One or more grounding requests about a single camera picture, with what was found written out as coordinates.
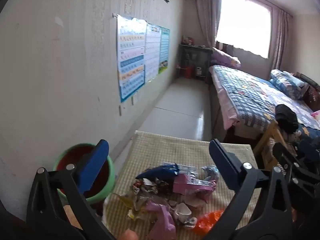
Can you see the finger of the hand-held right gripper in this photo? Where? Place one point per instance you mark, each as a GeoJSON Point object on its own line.
{"type": "Point", "coordinates": [305, 192]}
{"type": "Point", "coordinates": [290, 161]}

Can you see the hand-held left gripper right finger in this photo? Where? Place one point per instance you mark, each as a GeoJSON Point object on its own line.
{"type": "Point", "coordinates": [222, 165]}

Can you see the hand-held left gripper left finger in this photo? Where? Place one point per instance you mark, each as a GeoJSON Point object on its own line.
{"type": "Point", "coordinates": [96, 165]}

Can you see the green trash bin red inside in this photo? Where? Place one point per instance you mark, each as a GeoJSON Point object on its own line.
{"type": "Point", "coordinates": [72, 155]}

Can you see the yellow snack wrapper with eyes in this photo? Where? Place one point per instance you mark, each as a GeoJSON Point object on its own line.
{"type": "Point", "coordinates": [127, 202]}

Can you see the orange snack wrapper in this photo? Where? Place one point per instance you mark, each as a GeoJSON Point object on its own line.
{"type": "Point", "coordinates": [210, 221]}

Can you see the pile of wrappers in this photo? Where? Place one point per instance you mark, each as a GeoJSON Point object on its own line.
{"type": "Point", "coordinates": [150, 186]}

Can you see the white tissue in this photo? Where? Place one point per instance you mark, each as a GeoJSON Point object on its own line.
{"type": "Point", "coordinates": [162, 220]}

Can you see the silver foil wrapper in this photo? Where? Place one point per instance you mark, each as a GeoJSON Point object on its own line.
{"type": "Point", "coordinates": [210, 171]}

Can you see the wooden chair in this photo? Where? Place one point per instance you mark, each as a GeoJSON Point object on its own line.
{"type": "Point", "coordinates": [271, 140]}

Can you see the pink drink carton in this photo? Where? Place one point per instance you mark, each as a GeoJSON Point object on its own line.
{"type": "Point", "coordinates": [187, 187]}

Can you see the black clothing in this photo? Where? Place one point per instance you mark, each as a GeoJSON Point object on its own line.
{"type": "Point", "coordinates": [286, 118]}

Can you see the yellow checkered table cloth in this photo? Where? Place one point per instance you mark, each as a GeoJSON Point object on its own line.
{"type": "Point", "coordinates": [175, 150]}

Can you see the pink bed sheet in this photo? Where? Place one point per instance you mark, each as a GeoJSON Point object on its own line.
{"type": "Point", "coordinates": [228, 110]}

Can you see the white crumpled paper cup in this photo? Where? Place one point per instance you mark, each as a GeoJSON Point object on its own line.
{"type": "Point", "coordinates": [182, 211]}

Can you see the blue snack wrapper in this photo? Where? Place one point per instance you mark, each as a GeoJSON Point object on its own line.
{"type": "Point", "coordinates": [157, 172]}

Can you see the dark headboard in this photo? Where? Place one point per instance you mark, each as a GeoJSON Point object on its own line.
{"type": "Point", "coordinates": [312, 90]}

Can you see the blue patchwork quilt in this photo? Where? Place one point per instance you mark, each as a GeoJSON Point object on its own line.
{"type": "Point", "coordinates": [250, 92]}

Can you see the blue patterned pillow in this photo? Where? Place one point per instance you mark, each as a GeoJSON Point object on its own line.
{"type": "Point", "coordinates": [285, 83]}

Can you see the red container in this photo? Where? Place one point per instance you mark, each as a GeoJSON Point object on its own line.
{"type": "Point", "coordinates": [188, 72]}

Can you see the folded pink quilt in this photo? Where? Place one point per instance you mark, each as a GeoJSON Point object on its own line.
{"type": "Point", "coordinates": [225, 57]}

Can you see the dark shelf table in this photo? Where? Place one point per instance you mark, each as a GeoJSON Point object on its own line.
{"type": "Point", "coordinates": [197, 57]}

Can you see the mauve curtain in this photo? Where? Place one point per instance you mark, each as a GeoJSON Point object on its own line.
{"type": "Point", "coordinates": [207, 12]}
{"type": "Point", "coordinates": [281, 40]}

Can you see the window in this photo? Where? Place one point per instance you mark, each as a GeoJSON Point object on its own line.
{"type": "Point", "coordinates": [245, 22]}

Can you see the white wall socket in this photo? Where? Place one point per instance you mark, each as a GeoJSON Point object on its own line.
{"type": "Point", "coordinates": [120, 110]}
{"type": "Point", "coordinates": [134, 100]}

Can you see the large blue wall poster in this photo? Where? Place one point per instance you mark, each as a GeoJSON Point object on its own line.
{"type": "Point", "coordinates": [131, 60]}

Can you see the white wall poster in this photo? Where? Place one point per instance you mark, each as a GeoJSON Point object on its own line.
{"type": "Point", "coordinates": [152, 52]}

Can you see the teal wall poster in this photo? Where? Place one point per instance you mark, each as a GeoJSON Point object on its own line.
{"type": "Point", "coordinates": [164, 47]}

